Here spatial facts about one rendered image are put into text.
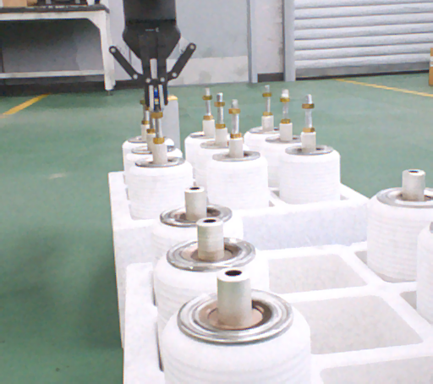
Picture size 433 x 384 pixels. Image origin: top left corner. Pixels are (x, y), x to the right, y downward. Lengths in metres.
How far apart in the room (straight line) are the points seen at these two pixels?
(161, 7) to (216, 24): 5.33
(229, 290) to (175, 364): 0.05
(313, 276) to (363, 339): 0.12
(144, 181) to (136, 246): 0.09
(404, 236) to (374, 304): 0.08
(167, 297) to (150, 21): 0.49
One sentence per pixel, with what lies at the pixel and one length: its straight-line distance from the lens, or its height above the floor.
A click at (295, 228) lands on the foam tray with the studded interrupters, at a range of 0.91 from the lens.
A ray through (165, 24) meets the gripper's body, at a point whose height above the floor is 0.45.
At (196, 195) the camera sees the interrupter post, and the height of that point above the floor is 0.28.
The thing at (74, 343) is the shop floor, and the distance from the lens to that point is 0.96.
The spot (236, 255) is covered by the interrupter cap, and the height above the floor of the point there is 0.25.
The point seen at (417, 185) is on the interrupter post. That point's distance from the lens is 0.68.
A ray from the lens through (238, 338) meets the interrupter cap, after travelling 0.37.
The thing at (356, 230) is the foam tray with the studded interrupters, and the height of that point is 0.14.
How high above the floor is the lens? 0.43
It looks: 11 degrees down
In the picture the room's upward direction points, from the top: 3 degrees counter-clockwise
